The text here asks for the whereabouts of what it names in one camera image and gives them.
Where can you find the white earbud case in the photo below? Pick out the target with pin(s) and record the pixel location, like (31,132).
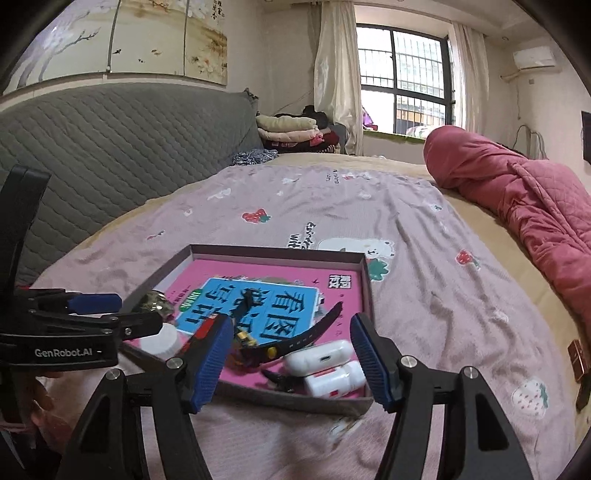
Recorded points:
(318,357)

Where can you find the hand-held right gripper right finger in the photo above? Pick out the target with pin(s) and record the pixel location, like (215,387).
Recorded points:
(371,364)

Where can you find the white pill bottle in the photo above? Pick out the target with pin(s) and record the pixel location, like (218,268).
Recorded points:
(332,381)

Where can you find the blossom wall painting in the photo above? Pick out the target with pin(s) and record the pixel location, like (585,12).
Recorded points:
(138,37)

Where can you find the pink printed blanket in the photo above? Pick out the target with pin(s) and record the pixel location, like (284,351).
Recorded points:
(438,323)

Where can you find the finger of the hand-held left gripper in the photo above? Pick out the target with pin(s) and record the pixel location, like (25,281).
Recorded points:
(138,325)
(94,302)

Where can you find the dark red folded garment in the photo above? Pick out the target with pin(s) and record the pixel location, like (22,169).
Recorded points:
(328,143)

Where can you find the pink and blue book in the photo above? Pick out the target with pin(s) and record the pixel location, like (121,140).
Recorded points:
(295,277)

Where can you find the white air conditioner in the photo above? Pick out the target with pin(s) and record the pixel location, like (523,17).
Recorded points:
(533,57)

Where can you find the shallow brown cardboard box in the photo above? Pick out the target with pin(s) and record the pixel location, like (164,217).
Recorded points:
(295,401)

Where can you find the barred window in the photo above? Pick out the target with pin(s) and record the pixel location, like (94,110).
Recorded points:
(406,78)

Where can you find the red quilted duvet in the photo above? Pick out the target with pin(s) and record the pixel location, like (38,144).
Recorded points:
(545,207)

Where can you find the purple item on windowsill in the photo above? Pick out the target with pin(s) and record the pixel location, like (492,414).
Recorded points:
(368,119)

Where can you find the dark patterned cloth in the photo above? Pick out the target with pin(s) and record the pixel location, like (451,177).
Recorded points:
(254,158)

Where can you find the cream folded garment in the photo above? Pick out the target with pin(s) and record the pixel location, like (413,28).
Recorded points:
(284,122)

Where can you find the yellow and black wristwatch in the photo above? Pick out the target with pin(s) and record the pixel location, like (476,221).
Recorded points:
(300,339)

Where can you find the black hair clip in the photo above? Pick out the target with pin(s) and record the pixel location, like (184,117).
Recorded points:
(281,378)

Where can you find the small black case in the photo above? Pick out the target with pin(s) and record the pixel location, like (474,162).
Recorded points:
(584,394)

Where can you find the grey quilted headboard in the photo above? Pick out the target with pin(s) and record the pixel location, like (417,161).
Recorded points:
(115,152)

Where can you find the person's left hand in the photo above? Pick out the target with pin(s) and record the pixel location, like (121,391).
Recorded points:
(46,401)

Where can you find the black television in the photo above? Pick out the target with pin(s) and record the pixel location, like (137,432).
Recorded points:
(587,138)

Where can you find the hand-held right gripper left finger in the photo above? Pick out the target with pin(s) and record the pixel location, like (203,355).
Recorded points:
(212,364)

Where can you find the cream curtain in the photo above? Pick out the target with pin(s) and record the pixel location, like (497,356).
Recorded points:
(471,78)
(337,78)

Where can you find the black garment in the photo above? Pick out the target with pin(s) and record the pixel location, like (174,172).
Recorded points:
(314,114)

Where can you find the white round cap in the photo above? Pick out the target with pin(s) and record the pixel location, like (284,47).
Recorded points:
(161,341)

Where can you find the red and black lipstick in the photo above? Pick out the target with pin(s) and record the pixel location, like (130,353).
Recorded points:
(203,332)

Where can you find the floral cloth on windowsill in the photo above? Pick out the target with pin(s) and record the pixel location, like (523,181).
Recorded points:
(418,132)

